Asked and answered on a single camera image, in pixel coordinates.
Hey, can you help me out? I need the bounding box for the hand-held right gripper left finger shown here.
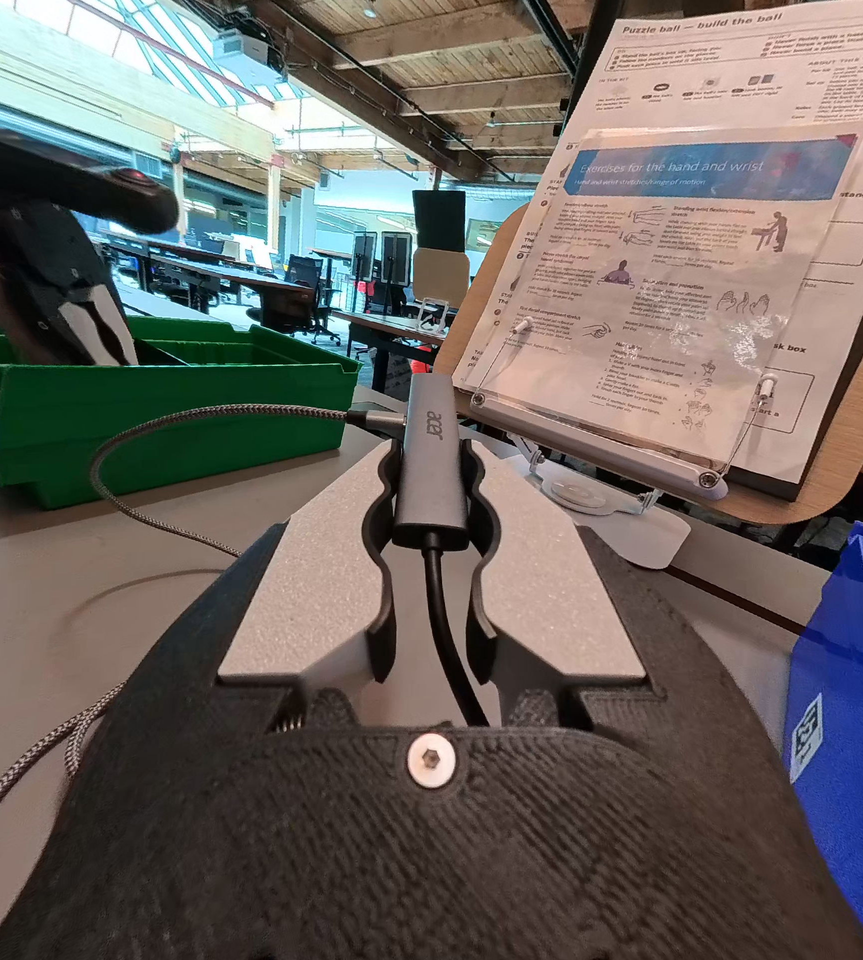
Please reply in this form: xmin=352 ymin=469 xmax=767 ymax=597
xmin=217 ymin=439 xmax=403 ymax=687

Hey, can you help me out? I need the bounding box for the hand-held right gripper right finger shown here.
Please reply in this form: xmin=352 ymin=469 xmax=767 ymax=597
xmin=461 ymin=439 xmax=647 ymax=687

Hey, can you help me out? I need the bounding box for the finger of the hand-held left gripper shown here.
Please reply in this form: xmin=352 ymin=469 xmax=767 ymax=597
xmin=56 ymin=298 xmax=103 ymax=367
xmin=90 ymin=287 xmax=140 ymax=367

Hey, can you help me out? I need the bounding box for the green plastic bin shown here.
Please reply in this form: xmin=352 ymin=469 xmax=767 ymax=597
xmin=0 ymin=309 xmax=364 ymax=511

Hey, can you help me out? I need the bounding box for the grey USB hub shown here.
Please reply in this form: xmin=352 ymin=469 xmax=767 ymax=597
xmin=392 ymin=372 xmax=472 ymax=552

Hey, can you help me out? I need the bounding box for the braided grey USB-C cable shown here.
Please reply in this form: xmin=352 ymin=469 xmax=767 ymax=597
xmin=0 ymin=403 xmax=410 ymax=890

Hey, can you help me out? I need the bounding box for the blue plastic bin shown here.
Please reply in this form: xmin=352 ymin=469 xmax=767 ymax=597
xmin=782 ymin=521 xmax=863 ymax=960

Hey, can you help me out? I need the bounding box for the long wooden desk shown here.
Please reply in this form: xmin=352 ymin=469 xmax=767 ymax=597
xmin=148 ymin=251 xmax=314 ymax=333

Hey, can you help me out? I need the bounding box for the black office chair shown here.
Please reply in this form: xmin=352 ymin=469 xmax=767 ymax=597
xmin=281 ymin=253 xmax=344 ymax=348

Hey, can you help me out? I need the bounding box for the white desk with black legs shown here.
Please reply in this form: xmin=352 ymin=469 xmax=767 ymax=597
xmin=332 ymin=307 xmax=449 ymax=393

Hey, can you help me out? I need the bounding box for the white ceiling heater unit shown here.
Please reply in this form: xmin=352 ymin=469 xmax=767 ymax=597
xmin=212 ymin=28 xmax=288 ymax=85

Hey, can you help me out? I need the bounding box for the small wooden document stand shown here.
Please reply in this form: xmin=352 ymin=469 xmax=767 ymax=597
xmin=411 ymin=247 xmax=472 ymax=331

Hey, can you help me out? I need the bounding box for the black square panel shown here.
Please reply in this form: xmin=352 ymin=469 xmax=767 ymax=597
xmin=412 ymin=189 xmax=468 ymax=254

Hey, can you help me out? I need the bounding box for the white instruction sheet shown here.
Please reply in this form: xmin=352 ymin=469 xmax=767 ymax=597
xmin=452 ymin=0 xmax=863 ymax=489

